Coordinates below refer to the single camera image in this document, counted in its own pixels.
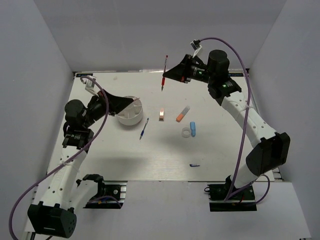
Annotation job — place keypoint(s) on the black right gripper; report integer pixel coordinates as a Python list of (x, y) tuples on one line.
[(181, 72)]

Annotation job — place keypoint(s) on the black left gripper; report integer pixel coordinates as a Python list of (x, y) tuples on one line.
[(117, 104)]

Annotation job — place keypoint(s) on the blue ballpoint pen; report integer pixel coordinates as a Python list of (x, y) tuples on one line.
[(144, 127)]

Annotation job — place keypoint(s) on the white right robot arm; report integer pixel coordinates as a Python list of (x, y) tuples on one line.
[(269, 148)]

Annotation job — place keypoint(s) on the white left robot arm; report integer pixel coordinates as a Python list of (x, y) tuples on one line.
[(55, 214)]

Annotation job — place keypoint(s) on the white round divided container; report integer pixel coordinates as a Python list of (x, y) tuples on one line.
[(132, 114)]

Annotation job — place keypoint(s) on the orange grey marker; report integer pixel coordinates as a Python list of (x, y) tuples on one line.
[(182, 114)]

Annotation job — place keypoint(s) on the left black corner label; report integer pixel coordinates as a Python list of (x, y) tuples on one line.
[(79, 75)]

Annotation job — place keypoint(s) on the black corner label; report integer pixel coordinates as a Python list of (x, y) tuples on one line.
[(236, 74), (79, 75)]

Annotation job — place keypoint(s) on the right black corner label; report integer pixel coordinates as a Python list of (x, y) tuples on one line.
[(236, 74)]

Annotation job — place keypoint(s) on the light blue marker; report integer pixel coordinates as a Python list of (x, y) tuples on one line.
[(193, 128)]

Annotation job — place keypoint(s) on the white tape roll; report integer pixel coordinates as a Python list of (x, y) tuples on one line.
[(186, 132)]

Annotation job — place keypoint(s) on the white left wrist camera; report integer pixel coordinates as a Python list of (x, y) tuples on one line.
[(89, 82)]

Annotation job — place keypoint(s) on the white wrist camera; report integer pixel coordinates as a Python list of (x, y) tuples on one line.
[(89, 82), (197, 47)]

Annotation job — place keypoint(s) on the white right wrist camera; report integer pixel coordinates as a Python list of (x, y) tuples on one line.
[(197, 47)]

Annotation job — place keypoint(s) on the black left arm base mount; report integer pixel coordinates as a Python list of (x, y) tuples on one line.
[(109, 194)]

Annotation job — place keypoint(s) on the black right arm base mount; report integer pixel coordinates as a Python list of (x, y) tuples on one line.
[(239, 200)]

